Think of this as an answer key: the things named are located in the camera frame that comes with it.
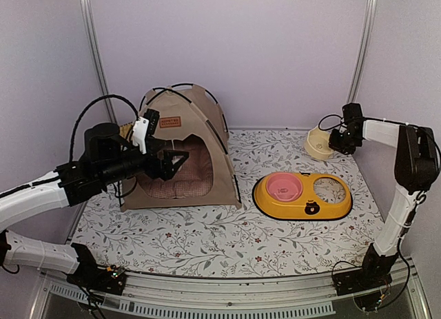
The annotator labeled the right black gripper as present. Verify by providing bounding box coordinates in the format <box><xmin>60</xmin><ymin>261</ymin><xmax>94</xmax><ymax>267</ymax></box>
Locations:
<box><xmin>329</xmin><ymin>127</ymin><xmax>361</xmax><ymax>154</ymax></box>

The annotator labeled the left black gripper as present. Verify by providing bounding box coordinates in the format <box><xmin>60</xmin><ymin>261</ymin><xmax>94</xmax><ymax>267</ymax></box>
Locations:
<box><xmin>99</xmin><ymin>138</ymin><xmax>189</xmax><ymax>187</ymax></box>

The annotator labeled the pink checkered cushion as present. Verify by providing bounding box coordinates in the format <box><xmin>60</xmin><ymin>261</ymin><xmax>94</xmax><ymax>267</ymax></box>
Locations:
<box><xmin>136</xmin><ymin>134</ymin><xmax>214</xmax><ymax>199</ymax></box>

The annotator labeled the cream cat bowl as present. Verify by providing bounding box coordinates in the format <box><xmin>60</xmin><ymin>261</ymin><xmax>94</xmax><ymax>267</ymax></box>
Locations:
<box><xmin>304</xmin><ymin>126</ymin><xmax>334</xmax><ymax>161</ymax></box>

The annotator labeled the beige fabric pet tent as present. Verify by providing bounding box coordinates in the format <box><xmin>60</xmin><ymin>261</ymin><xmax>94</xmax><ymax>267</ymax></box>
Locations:
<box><xmin>119</xmin><ymin>83</ymin><xmax>242</xmax><ymax>213</ymax></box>

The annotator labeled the yellow double bowl stand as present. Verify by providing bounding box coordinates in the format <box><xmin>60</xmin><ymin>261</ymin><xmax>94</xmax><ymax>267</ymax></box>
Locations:
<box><xmin>252</xmin><ymin>172</ymin><xmax>353</xmax><ymax>221</ymax></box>

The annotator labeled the pink pet bowl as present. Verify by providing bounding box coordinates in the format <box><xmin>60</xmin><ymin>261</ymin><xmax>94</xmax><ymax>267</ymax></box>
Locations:
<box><xmin>266</xmin><ymin>172</ymin><xmax>303</xmax><ymax>202</ymax></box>

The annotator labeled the black tent pole one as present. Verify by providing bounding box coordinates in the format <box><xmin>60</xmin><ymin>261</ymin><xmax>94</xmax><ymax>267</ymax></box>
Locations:
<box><xmin>139</xmin><ymin>87</ymin><xmax>242</xmax><ymax>209</ymax></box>

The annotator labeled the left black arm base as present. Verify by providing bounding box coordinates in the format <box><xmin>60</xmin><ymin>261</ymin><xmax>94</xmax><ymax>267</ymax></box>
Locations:
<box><xmin>66</xmin><ymin>243</ymin><xmax>127</xmax><ymax>296</ymax></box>

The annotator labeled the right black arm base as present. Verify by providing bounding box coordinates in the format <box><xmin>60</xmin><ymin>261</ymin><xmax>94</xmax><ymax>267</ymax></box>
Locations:
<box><xmin>331</xmin><ymin>254</ymin><xmax>396</xmax><ymax>312</ymax></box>

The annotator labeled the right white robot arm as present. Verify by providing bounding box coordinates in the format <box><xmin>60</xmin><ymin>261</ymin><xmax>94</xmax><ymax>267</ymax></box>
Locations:
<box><xmin>329</xmin><ymin>103</ymin><xmax>440</xmax><ymax>257</ymax></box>

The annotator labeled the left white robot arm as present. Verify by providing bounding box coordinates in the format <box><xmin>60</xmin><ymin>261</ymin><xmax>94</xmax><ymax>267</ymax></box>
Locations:
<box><xmin>1</xmin><ymin>119</ymin><xmax>189</xmax><ymax>287</ymax></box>

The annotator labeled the woven scratcher tray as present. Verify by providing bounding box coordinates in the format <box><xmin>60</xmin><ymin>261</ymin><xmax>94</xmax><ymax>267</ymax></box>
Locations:
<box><xmin>119</xmin><ymin>123</ymin><xmax>133</xmax><ymax>139</ymax></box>

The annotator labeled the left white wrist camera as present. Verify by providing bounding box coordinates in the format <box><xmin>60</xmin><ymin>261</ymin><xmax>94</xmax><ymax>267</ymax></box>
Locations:
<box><xmin>132</xmin><ymin>109</ymin><xmax>160</xmax><ymax>154</ymax></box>

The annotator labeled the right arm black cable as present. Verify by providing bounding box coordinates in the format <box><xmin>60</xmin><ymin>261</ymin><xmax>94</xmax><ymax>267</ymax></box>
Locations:
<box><xmin>318</xmin><ymin>114</ymin><xmax>438</xmax><ymax>265</ymax></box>

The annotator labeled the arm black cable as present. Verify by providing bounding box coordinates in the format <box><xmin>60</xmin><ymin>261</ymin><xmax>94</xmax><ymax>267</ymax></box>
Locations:
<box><xmin>68</xmin><ymin>94</ymin><xmax>139</xmax><ymax>161</ymax></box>
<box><xmin>318</xmin><ymin>114</ymin><xmax>438</xmax><ymax>265</ymax></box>

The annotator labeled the right aluminium frame post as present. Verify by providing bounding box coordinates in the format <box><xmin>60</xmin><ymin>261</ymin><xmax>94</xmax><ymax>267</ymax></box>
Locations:
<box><xmin>347</xmin><ymin>0</ymin><xmax>378</xmax><ymax>103</ymax></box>

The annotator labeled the aluminium frame post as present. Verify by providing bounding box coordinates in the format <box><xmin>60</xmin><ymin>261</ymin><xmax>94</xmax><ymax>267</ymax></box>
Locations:
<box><xmin>77</xmin><ymin>0</ymin><xmax>116</xmax><ymax>122</ymax></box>
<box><xmin>347</xmin><ymin>0</ymin><xmax>378</xmax><ymax>103</ymax></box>

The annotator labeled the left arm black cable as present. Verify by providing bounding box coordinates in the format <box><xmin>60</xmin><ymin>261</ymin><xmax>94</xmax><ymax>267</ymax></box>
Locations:
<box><xmin>68</xmin><ymin>94</ymin><xmax>139</xmax><ymax>161</ymax></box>

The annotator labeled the left aluminium frame post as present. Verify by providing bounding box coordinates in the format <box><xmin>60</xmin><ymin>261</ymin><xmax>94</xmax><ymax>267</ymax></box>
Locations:
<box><xmin>77</xmin><ymin>0</ymin><xmax>116</xmax><ymax>122</ymax></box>

